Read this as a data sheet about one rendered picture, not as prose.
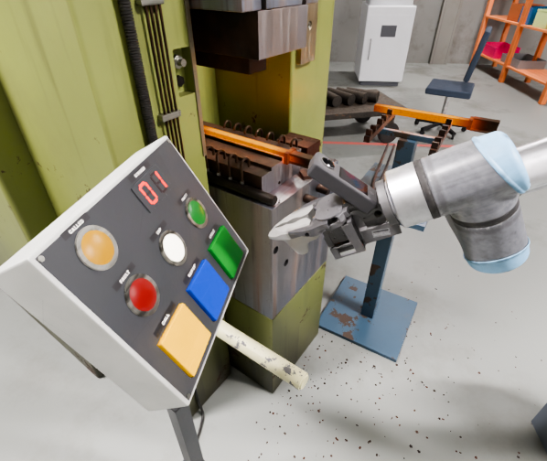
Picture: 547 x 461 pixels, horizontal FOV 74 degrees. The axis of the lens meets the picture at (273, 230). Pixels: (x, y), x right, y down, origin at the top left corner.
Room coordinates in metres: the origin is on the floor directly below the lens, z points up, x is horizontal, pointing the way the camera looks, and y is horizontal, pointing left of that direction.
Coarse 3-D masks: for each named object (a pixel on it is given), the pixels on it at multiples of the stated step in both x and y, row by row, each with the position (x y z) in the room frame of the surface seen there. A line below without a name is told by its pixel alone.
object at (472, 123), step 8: (376, 104) 1.41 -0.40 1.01; (384, 104) 1.41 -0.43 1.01; (384, 112) 1.38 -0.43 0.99; (392, 112) 1.37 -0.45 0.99; (400, 112) 1.36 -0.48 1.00; (408, 112) 1.34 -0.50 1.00; (416, 112) 1.33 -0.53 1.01; (424, 112) 1.33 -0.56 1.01; (432, 120) 1.29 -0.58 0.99; (440, 120) 1.28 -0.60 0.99; (456, 120) 1.25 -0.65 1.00; (464, 120) 1.24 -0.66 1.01; (472, 120) 1.22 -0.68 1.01; (480, 120) 1.22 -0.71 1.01; (488, 120) 1.21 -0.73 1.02; (496, 120) 1.21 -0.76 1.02; (472, 128) 1.23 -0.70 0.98; (480, 128) 1.22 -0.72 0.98; (488, 128) 1.21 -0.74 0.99; (496, 128) 1.20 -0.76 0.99
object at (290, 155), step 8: (208, 128) 1.16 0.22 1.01; (224, 136) 1.09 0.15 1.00; (232, 136) 1.09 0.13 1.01; (240, 136) 1.09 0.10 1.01; (248, 144) 1.04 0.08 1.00; (256, 144) 1.03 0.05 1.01; (264, 144) 1.03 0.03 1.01; (272, 152) 0.99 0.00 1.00; (280, 152) 0.97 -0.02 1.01; (288, 152) 0.96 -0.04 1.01; (296, 152) 0.96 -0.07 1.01; (288, 160) 0.95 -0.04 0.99; (296, 160) 0.95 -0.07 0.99; (304, 160) 0.93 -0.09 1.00
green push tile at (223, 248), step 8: (224, 232) 0.55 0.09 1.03; (216, 240) 0.51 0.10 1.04; (224, 240) 0.53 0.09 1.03; (232, 240) 0.55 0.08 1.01; (216, 248) 0.50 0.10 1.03; (224, 248) 0.52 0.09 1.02; (232, 248) 0.54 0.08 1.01; (240, 248) 0.55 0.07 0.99; (216, 256) 0.49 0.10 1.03; (224, 256) 0.50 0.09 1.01; (232, 256) 0.52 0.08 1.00; (240, 256) 0.54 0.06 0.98; (224, 264) 0.49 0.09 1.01; (232, 264) 0.50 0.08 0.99; (232, 272) 0.49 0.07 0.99
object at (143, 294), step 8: (136, 280) 0.34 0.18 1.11; (144, 280) 0.35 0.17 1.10; (136, 288) 0.33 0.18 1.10; (144, 288) 0.34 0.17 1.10; (152, 288) 0.35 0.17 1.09; (136, 296) 0.32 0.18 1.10; (144, 296) 0.33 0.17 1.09; (152, 296) 0.34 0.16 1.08; (136, 304) 0.32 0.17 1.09; (144, 304) 0.32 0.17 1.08; (152, 304) 0.33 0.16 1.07
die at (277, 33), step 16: (192, 16) 0.99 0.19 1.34; (208, 16) 0.96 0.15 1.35; (224, 16) 0.93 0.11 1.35; (240, 16) 0.90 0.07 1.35; (256, 16) 0.87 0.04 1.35; (272, 16) 0.91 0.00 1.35; (288, 16) 0.96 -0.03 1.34; (304, 16) 1.02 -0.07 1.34; (208, 32) 0.96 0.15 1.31; (224, 32) 0.93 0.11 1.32; (240, 32) 0.90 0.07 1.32; (256, 32) 0.87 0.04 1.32; (272, 32) 0.91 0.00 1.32; (288, 32) 0.96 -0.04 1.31; (304, 32) 1.02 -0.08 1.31; (208, 48) 0.96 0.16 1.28; (224, 48) 0.93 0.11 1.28; (240, 48) 0.90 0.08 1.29; (256, 48) 0.87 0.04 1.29; (272, 48) 0.91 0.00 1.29; (288, 48) 0.97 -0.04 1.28
